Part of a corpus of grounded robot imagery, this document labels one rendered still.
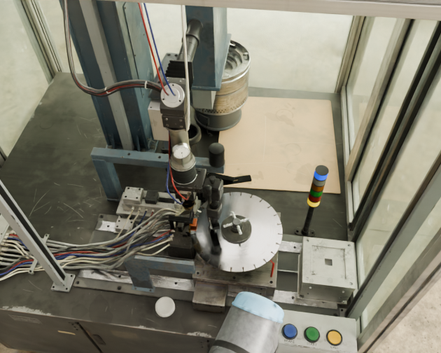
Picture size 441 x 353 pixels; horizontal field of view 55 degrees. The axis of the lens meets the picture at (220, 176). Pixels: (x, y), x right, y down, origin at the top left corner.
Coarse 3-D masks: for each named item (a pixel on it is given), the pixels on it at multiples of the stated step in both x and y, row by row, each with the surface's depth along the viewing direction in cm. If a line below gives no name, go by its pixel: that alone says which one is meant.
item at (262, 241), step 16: (240, 192) 163; (224, 208) 159; (240, 208) 159; (256, 208) 159; (272, 208) 159; (208, 224) 155; (256, 224) 154; (272, 224) 154; (192, 240) 151; (208, 240) 151; (224, 240) 151; (256, 240) 150; (272, 240) 150; (208, 256) 147; (224, 256) 147; (240, 256) 147; (256, 256) 146; (272, 256) 146
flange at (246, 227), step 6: (228, 216) 156; (240, 216) 155; (228, 222) 154; (246, 222) 154; (222, 228) 152; (228, 228) 152; (240, 228) 151; (246, 228) 152; (222, 234) 152; (228, 234) 151; (234, 234) 151; (246, 234) 151; (228, 240) 150; (234, 240) 149; (240, 240) 149
